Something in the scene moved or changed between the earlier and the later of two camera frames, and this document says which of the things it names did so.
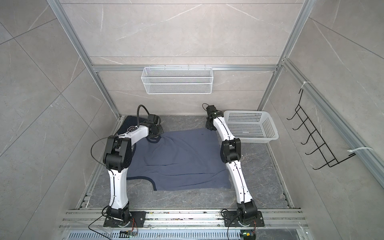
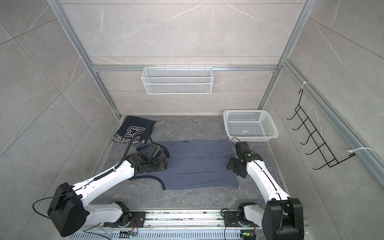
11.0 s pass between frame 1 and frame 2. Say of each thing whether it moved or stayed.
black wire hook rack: stayed
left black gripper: moved
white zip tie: stayed
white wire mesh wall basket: stayed
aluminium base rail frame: stayed
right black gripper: moved
